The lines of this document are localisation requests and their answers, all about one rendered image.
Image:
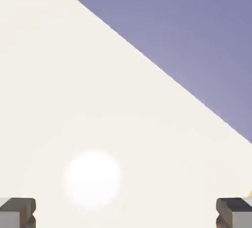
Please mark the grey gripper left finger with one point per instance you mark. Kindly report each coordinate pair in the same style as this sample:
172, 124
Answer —
15, 210

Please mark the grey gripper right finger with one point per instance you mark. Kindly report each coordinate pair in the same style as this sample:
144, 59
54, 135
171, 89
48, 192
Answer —
234, 211

